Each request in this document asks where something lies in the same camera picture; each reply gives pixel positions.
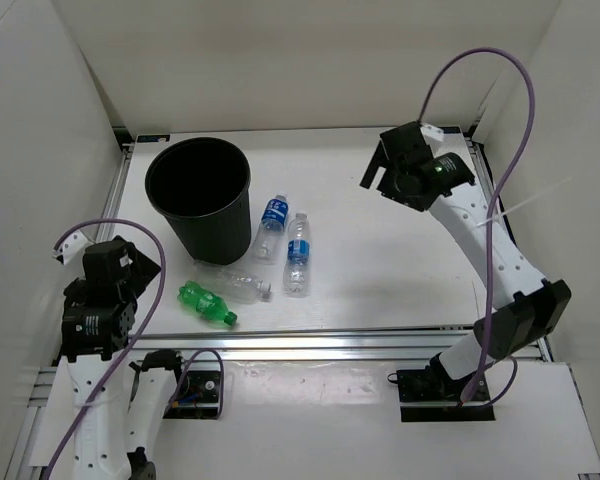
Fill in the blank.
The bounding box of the clear unlabelled plastic bottle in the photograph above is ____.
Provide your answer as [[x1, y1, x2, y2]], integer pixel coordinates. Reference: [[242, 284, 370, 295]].
[[194, 261, 272, 303]]

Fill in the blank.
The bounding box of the blue corner label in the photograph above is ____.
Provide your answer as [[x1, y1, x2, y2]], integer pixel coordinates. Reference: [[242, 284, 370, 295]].
[[440, 126, 463, 134], [136, 134, 170, 143]]

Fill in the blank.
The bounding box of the right blue corner label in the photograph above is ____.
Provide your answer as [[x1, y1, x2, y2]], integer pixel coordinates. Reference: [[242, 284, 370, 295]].
[[440, 126, 463, 134]]

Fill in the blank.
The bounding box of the white cable tie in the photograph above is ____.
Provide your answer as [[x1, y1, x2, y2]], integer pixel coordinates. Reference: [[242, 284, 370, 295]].
[[473, 177, 572, 230]]

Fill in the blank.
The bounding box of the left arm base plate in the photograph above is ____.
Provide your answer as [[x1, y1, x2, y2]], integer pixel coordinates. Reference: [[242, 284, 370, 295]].
[[163, 370, 221, 420]]

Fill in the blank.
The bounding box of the green plastic bottle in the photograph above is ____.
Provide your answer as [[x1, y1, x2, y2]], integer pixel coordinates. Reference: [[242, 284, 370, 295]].
[[177, 281, 237, 327]]

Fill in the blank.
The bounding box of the aluminium front rail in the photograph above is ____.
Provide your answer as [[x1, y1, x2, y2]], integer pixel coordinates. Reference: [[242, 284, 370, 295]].
[[135, 327, 472, 351]]

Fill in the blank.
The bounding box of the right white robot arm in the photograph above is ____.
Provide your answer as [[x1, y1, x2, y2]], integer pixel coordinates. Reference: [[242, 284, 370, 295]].
[[360, 122, 571, 402]]

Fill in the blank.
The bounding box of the blue label clear bottle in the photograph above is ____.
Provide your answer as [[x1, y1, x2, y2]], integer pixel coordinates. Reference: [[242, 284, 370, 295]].
[[283, 211, 311, 297]]

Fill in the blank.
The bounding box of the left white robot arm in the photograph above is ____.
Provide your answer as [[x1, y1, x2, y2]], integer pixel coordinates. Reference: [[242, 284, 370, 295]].
[[61, 236, 190, 479]]

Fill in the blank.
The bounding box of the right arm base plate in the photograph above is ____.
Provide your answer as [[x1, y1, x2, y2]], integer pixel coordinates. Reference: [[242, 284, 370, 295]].
[[387, 367, 495, 423]]

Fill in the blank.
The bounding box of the black plastic bin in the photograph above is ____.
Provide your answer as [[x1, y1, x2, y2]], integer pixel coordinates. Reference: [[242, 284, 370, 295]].
[[145, 137, 252, 265]]

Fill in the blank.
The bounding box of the left blue corner label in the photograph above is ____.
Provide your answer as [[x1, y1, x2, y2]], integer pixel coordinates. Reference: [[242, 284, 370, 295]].
[[136, 134, 170, 143]]

